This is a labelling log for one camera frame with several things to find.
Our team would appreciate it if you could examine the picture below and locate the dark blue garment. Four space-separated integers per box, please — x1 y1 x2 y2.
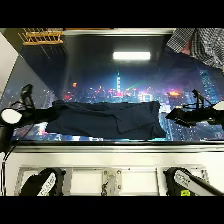
44 99 167 141

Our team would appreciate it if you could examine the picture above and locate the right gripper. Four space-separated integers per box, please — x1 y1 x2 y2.
165 106 218 129

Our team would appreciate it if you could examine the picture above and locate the brown clothes hanger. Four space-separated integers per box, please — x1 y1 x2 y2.
17 27 65 47

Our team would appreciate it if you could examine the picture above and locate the person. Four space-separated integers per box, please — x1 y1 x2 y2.
165 27 224 74

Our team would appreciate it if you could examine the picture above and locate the silver frame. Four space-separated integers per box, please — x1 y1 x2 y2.
12 142 224 197

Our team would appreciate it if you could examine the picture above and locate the black cable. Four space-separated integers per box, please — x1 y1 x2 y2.
0 123 36 197

